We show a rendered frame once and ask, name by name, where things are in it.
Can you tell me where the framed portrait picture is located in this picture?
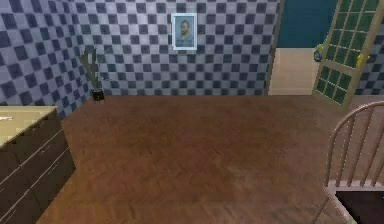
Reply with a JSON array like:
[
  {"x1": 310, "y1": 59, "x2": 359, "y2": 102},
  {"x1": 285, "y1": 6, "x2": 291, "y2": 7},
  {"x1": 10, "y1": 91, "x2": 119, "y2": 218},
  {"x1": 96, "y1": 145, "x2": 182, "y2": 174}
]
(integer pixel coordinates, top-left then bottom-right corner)
[{"x1": 170, "y1": 12, "x2": 198, "y2": 51}]

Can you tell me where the house plant in black pot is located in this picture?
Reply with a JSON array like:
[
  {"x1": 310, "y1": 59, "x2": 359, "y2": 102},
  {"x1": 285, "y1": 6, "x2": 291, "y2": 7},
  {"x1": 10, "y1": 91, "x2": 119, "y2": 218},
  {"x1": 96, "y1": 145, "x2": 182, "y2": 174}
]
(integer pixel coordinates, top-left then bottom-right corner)
[{"x1": 78, "y1": 45, "x2": 109, "y2": 103}]

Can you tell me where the small blue and yellow object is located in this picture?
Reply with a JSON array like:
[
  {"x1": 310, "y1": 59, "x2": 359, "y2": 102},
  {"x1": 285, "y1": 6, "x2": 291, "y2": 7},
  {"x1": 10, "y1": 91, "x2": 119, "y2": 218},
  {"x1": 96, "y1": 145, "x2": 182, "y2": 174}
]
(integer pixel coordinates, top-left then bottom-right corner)
[{"x1": 313, "y1": 43, "x2": 324, "y2": 63}]

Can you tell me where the beige glass-paned room door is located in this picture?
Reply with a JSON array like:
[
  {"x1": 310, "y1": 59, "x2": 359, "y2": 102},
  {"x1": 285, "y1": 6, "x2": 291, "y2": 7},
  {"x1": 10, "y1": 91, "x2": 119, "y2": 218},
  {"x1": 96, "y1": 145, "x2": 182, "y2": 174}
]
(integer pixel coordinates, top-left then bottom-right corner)
[{"x1": 312, "y1": 0, "x2": 384, "y2": 111}]

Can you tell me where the dark brown chest of drawers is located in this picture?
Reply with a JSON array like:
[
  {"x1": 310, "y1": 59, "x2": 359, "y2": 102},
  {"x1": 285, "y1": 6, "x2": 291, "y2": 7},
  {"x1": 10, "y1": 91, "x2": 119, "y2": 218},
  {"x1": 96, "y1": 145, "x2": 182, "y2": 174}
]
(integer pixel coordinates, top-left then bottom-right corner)
[{"x1": 0, "y1": 105, "x2": 77, "y2": 224}]

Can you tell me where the brown spindle-back chair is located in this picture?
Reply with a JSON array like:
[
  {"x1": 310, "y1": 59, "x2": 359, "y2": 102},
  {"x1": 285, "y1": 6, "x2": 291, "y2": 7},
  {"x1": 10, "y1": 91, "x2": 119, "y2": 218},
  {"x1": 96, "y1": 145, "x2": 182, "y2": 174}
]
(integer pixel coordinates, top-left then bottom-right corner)
[{"x1": 309, "y1": 100, "x2": 384, "y2": 224}]

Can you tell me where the yellow door handle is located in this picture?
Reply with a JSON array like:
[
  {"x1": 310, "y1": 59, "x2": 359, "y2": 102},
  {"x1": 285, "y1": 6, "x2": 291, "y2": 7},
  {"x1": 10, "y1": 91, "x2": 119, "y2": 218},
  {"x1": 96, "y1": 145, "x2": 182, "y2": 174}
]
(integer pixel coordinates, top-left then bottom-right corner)
[{"x1": 355, "y1": 53, "x2": 371, "y2": 69}]

